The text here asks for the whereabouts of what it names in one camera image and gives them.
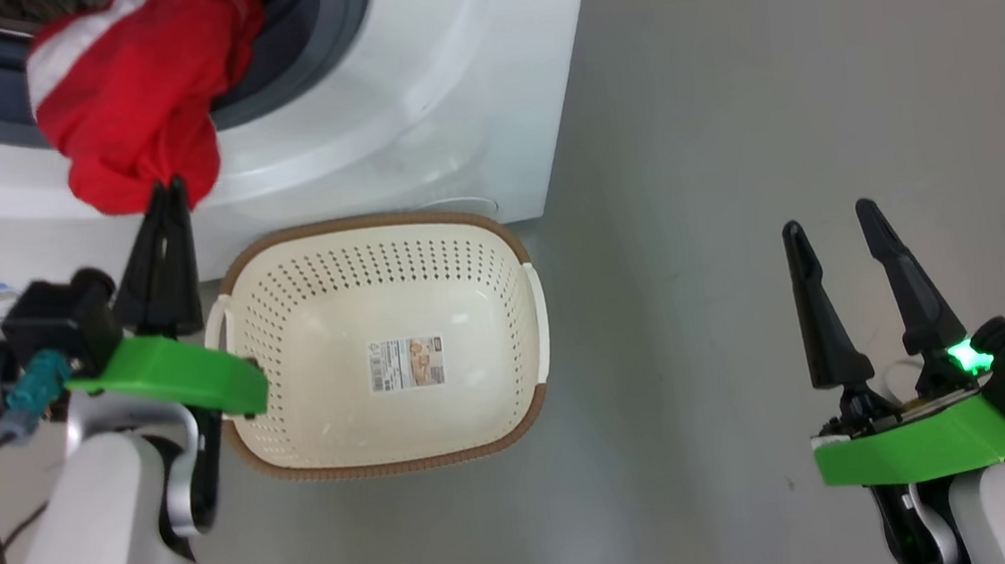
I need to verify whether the teal left camera connector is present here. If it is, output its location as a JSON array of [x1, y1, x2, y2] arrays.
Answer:
[[0, 348, 78, 445]]

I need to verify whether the cream perforated laundry basket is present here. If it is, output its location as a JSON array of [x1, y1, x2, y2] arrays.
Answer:
[[196, 200, 561, 490]]

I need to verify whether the perforated steel washer drum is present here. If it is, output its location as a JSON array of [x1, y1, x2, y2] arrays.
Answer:
[[0, 0, 119, 27]]

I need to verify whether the red and white garment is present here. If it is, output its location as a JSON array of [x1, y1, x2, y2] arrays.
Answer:
[[21, 0, 295, 223]]

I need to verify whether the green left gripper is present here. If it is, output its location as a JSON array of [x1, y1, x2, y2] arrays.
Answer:
[[51, 168, 274, 434]]

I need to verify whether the white washing machine body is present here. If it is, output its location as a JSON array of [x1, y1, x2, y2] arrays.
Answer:
[[0, 0, 613, 300]]

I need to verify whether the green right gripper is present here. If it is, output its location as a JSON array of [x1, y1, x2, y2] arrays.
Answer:
[[780, 187, 1005, 492]]

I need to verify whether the paper basket label sticker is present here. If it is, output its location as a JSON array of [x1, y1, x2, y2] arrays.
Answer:
[[367, 334, 447, 393]]

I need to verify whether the grey rubber door gasket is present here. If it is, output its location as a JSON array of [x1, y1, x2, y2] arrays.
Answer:
[[0, 0, 384, 150]]

